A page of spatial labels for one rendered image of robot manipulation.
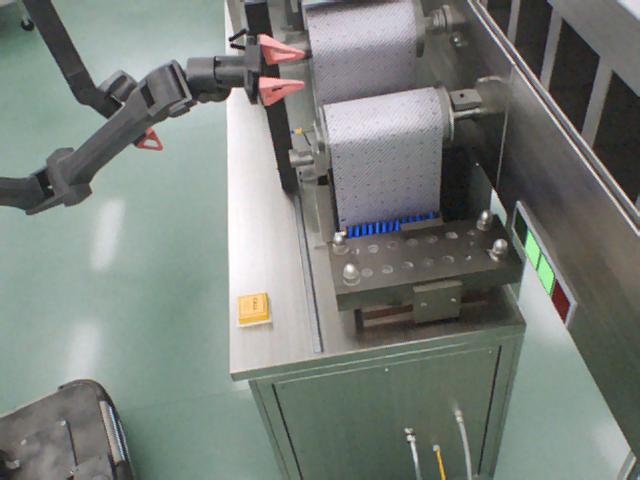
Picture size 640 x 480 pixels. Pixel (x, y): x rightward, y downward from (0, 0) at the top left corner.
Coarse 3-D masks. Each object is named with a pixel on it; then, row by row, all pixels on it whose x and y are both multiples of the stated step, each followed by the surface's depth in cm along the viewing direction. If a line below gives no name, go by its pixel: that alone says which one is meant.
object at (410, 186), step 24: (360, 168) 126; (384, 168) 127; (408, 168) 127; (432, 168) 128; (336, 192) 130; (360, 192) 131; (384, 192) 131; (408, 192) 132; (432, 192) 133; (360, 216) 136; (384, 216) 137; (408, 216) 137
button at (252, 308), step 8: (240, 296) 140; (248, 296) 140; (256, 296) 139; (264, 296) 139; (240, 304) 138; (248, 304) 138; (256, 304) 138; (264, 304) 137; (240, 312) 137; (248, 312) 136; (256, 312) 136; (264, 312) 136; (240, 320) 136; (248, 320) 136; (256, 320) 136; (264, 320) 137
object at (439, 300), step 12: (420, 288) 123; (432, 288) 123; (444, 288) 123; (456, 288) 124; (420, 300) 125; (432, 300) 125; (444, 300) 126; (456, 300) 126; (420, 312) 128; (432, 312) 128; (444, 312) 129; (456, 312) 129
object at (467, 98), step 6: (456, 90) 126; (462, 90) 125; (468, 90) 125; (474, 90) 125; (450, 96) 124; (456, 96) 124; (462, 96) 123; (468, 96) 124; (474, 96) 124; (456, 102) 122; (462, 102) 122; (468, 102) 122; (474, 102) 122; (480, 102) 122; (456, 108) 123; (462, 108) 123
